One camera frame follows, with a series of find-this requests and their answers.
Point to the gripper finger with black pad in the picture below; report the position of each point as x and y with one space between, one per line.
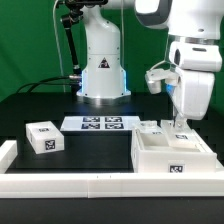
180 122

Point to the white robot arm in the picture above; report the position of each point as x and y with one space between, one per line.
192 52

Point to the white cabinet body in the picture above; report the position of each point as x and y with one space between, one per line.
150 153

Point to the small white tagged box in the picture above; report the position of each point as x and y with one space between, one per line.
44 137

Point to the flat white tag board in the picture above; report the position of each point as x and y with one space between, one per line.
98 123

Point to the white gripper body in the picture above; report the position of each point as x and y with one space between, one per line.
191 95

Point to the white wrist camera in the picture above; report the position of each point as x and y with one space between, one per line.
156 76

